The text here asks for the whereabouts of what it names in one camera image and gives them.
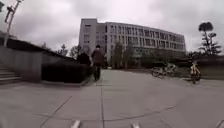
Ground lamp pole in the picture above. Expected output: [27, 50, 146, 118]
[2, 0, 24, 48]

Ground concrete steps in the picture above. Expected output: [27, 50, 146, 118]
[0, 66, 23, 86]

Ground trees behind wall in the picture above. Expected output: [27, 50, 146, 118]
[39, 42, 84, 61]

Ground large grey building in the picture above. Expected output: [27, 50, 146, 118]
[78, 18, 187, 68]

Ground grey paved plaza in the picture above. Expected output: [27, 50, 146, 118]
[0, 68, 224, 128]

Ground grey concrete wall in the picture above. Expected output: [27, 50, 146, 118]
[0, 37, 78, 83]

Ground robot's own part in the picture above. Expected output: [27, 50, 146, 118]
[70, 119, 82, 128]
[131, 122, 141, 128]

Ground person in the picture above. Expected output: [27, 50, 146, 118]
[90, 44, 106, 82]

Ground row of trees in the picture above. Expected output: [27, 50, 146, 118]
[109, 42, 188, 70]

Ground tall pine tree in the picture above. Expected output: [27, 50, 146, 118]
[197, 21, 222, 57]

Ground parked bicycles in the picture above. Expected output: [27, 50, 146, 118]
[150, 62, 183, 79]

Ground dark trimmed hedge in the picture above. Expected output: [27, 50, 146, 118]
[41, 62, 92, 84]

